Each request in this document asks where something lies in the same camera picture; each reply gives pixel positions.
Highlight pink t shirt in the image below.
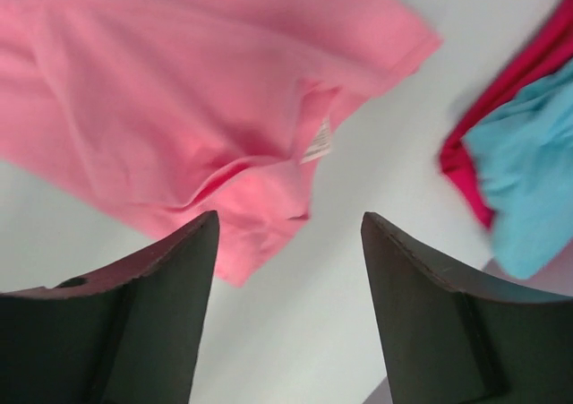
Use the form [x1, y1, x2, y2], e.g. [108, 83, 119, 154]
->
[1, 0, 440, 286]

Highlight red folded t shirt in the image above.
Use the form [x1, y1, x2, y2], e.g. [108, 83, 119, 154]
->
[438, 0, 572, 230]

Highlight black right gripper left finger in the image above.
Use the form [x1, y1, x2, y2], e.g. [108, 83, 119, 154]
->
[1, 211, 219, 403]

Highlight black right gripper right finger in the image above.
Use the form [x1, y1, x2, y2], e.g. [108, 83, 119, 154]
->
[361, 212, 572, 403]

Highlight teal folded t shirt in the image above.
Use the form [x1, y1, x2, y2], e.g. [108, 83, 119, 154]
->
[469, 63, 572, 279]

